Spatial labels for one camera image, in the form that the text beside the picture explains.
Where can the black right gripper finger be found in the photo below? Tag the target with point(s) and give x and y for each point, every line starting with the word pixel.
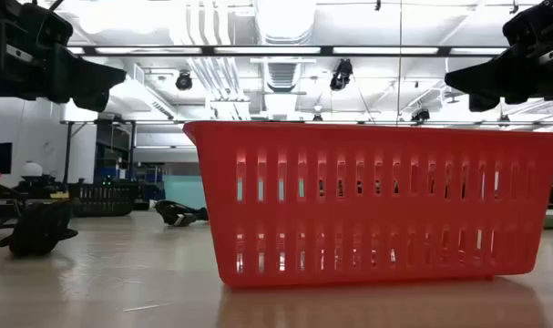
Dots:
pixel 485 77
pixel 483 102

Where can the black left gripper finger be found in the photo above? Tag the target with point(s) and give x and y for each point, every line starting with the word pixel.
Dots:
pixel 84 79
pixel 94 101

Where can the teal translucent plastic bin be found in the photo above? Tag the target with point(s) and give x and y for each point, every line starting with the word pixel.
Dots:
pixel 185 189

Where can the black shelving rack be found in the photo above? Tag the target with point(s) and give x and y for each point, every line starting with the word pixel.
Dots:
pixel 113 136

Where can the blue storage crate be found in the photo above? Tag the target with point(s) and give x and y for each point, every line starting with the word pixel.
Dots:
pixel 104 174

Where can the white globe lamp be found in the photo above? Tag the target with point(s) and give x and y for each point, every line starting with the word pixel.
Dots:
pixel 31 169

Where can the black slotted basket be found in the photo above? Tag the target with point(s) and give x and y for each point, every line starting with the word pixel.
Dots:
pixel 103 200

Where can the black overhead light beam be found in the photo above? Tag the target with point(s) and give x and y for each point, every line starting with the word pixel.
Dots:
pixel 207 51

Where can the red slotted plastic basket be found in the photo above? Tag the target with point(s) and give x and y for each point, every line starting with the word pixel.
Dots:
pixel 371 214

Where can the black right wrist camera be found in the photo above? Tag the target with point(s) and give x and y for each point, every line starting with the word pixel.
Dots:
pixel 529 25

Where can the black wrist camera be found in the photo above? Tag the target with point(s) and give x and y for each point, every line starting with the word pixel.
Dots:
pixel 529 25
pixel 46 25

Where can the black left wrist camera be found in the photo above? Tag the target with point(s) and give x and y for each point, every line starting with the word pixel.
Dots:
pixel 46 25

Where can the black hanging camera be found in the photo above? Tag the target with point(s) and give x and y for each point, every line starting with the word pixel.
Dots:
pixel 342 73
pixel 183 82
pixel 421 116

